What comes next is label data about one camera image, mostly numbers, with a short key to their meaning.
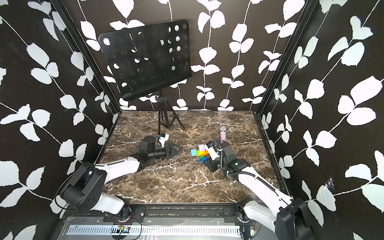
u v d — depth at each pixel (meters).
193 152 0.85
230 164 0.61
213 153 0.72
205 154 0.88
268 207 0.46
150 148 0.69
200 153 0.85
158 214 0.75
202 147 0.82
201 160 0.89
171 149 0.76
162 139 0.82
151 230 0.70
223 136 1.01
